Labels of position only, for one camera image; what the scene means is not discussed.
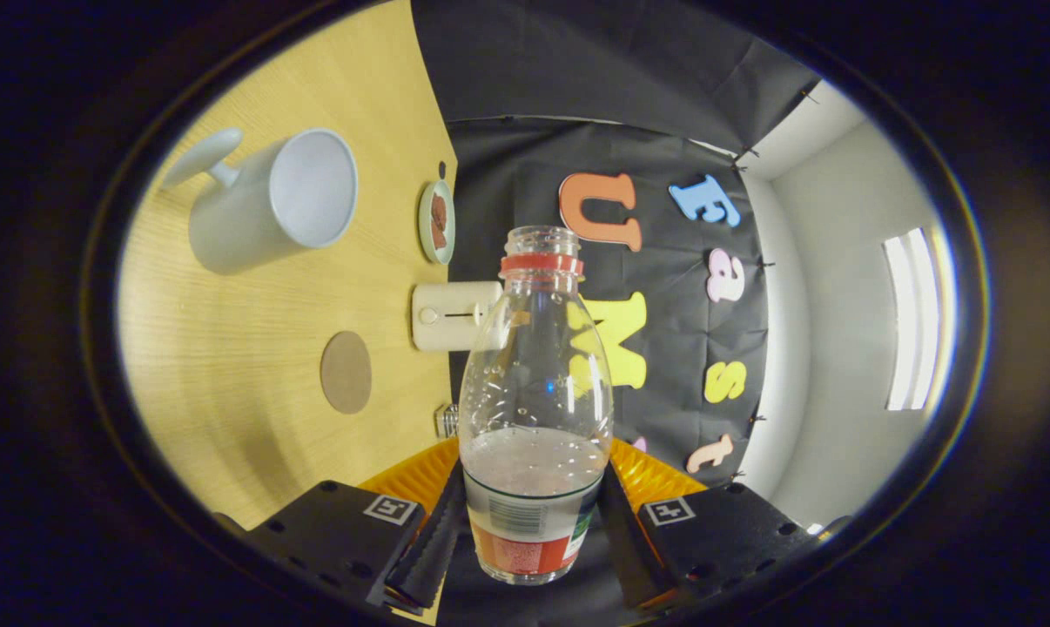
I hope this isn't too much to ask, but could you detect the white cup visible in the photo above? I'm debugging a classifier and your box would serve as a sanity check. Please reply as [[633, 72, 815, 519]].
[[161, 127, 360, 276]]

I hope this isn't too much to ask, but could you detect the wooden table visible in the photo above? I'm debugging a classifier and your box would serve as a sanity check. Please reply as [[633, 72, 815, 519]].
[[118, 0, 461, 532]]

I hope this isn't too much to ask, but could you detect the black backdrop cloth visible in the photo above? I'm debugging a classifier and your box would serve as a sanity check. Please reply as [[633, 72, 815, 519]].
[[412, 0, 822, 489]]

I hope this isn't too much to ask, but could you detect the pale green plate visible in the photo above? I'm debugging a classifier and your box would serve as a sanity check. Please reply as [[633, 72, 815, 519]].
[[417, 179, 456, 266]]

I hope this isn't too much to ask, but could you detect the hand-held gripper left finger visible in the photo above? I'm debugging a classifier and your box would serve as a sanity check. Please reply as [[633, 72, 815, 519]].
[[246, 435, 467, 615]]

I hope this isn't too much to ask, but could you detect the white toaster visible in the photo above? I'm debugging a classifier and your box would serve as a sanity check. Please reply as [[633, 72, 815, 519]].
[[411, 280, 504, 353]]

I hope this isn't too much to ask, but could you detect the clear juice bottle red label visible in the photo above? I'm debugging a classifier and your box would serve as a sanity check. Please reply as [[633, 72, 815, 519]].
[[457, 226, 615, 586]]

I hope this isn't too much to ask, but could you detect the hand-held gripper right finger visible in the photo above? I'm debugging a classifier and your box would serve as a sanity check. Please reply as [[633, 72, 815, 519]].
[[596, 438, 852, 615]]

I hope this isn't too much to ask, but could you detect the long ceiling light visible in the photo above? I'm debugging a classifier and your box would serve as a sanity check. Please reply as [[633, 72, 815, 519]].
[[882, 226, 942, 412]]

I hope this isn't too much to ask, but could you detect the round brown coaster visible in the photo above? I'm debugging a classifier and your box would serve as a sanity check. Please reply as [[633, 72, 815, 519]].
[[320, 331, 374, 415]]

